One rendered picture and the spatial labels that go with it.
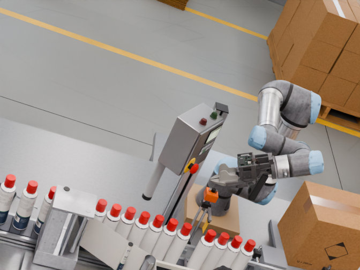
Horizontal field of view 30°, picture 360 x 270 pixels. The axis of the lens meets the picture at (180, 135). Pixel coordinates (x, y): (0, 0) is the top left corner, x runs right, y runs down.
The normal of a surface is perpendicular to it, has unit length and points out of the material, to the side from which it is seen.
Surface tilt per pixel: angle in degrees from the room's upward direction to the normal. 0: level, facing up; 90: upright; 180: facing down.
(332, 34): 90
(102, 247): 90
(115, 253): 90
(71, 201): 0
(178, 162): 90
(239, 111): 0
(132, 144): 0
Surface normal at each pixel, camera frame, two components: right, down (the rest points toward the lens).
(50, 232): 0.01, 0.58
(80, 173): 0.36, -0.76
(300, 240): -0.93, -0.25
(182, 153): -0.52, 0.31
